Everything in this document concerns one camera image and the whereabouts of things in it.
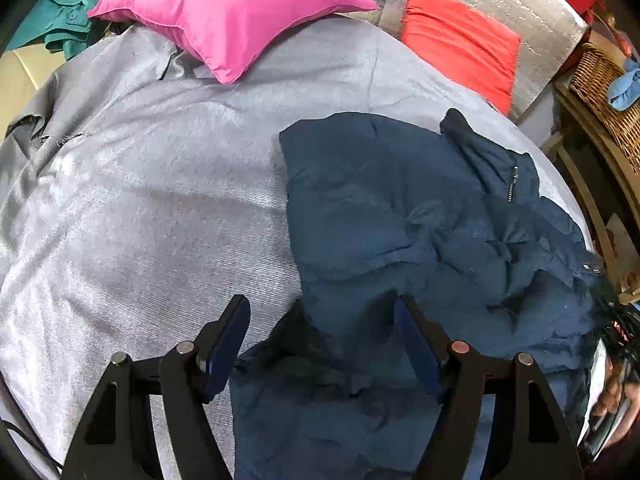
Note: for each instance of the beige mattress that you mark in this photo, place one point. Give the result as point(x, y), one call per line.
point(25, 75)

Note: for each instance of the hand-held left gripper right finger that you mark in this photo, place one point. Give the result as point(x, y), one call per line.
point(417, 350)

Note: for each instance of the pink pillow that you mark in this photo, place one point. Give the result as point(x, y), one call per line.
point(225, 5)

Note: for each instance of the wicker basket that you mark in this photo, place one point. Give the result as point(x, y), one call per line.
point(600, 90)

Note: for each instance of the navy blue padded jacket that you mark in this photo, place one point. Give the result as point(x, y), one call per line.
point(400, 210)

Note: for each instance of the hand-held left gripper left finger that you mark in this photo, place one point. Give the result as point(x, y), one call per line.
point(227, 350)

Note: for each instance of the teal garment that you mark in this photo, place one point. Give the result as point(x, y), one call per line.
point(60, 15)

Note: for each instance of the grey bed blanket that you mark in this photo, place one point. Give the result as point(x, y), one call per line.
point(150, 210)

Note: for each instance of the red-orange pillow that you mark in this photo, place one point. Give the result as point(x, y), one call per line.
point(460, 45)

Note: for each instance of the light blue cloth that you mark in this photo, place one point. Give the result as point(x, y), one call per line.
point(625, 90)

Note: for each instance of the person's right hand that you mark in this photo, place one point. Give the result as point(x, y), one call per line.
point(612, 395)

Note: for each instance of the wooden bedside shelf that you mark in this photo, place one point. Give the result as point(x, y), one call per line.
point(580, 175)

